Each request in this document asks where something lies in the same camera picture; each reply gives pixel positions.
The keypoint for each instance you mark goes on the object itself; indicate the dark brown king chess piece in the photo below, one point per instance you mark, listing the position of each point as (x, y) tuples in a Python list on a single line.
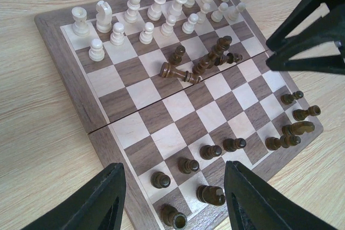
[(169, 71)]

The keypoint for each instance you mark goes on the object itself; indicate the dark brown bishop chess piece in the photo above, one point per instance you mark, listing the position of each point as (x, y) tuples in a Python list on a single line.
[(300, 115)]

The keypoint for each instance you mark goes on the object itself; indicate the wooden chessboard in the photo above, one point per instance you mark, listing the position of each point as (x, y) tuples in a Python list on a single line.
[(173, 136)]

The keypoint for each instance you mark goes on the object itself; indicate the white rook chess piece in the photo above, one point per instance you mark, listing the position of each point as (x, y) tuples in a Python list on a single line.
[(80, 27)]

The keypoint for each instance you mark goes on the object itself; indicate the dark brown knight chess piece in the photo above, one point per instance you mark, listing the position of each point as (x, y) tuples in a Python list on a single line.
[(298, 128)]

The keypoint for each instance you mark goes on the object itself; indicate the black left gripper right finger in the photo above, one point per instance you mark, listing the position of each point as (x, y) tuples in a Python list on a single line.
[(253, 204)]

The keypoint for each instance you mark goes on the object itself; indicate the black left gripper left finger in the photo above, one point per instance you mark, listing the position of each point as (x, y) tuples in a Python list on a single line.
[(98, 204)]

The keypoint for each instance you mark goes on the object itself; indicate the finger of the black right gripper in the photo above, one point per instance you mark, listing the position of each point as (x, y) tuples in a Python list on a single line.
[(333, 64), (302, 11)]

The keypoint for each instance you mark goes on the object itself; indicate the white knight chess piece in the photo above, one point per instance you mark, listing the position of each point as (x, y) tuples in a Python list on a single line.
[(103, 17)]

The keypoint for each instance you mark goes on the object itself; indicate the dark brown pawn chess piece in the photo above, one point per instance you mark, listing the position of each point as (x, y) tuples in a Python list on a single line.
[(290, 98)]

